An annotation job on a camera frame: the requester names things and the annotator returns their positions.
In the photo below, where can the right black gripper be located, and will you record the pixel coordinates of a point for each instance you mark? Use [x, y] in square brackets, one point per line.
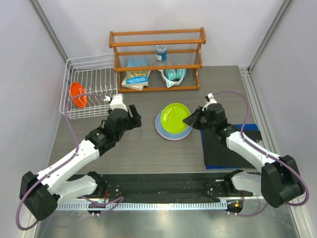
[193, 120]

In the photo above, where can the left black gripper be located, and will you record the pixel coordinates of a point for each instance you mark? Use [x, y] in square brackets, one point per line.
[135, 119]

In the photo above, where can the green plate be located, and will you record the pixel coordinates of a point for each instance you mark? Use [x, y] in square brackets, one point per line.
[172, 117]

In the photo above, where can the pink plate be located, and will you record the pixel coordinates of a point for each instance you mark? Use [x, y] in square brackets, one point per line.
[161, 135]

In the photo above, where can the light blue plate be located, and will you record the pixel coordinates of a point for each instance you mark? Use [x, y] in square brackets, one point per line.
[159, 129]

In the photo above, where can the orange plate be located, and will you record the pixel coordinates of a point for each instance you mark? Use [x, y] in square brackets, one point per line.
[78, 94]

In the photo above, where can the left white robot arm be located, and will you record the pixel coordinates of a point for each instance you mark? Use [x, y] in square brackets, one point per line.
[41, 193]

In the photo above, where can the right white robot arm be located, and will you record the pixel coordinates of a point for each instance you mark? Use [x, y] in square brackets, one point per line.
[279, 181]

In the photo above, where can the lower paperback book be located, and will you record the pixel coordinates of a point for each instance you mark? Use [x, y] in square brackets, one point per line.
[134, 87]

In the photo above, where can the colourful paperback book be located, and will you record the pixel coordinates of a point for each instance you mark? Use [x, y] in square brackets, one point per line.
[137, 78]

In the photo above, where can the black cloth mat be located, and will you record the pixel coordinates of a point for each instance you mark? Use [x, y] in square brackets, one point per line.
[215, 153]

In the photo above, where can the orange wooden shelf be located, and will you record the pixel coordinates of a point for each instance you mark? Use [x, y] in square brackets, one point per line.
[174, 57]

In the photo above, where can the clear bottle blue cap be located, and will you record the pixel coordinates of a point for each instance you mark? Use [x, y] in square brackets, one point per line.
[161, 55]

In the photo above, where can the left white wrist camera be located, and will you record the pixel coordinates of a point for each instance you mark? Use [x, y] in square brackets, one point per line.
[116, 102]

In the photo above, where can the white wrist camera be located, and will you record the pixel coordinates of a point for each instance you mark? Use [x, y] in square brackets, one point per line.
[116, 102]
[209, 99]

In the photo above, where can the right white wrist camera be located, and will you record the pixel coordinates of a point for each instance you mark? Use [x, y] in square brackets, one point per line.
[209, 99]

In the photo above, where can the white wire dish rack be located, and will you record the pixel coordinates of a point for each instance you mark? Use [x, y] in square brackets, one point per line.
[96, 75]

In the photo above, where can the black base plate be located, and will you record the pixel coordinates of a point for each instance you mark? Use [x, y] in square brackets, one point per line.
[169, 188]

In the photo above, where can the white slotted cable duct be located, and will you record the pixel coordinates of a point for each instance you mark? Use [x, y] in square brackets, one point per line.
[81, 205]

